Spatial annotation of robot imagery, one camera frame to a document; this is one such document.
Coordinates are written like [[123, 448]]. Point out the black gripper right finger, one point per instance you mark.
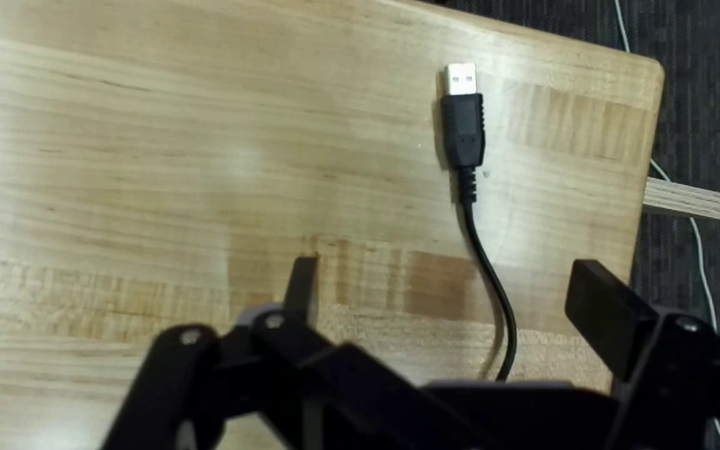
[[675, 375]]

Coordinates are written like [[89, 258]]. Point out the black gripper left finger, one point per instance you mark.
[[235, 391]]

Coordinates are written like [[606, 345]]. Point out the plywood strip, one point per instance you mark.
[[686, 200]]

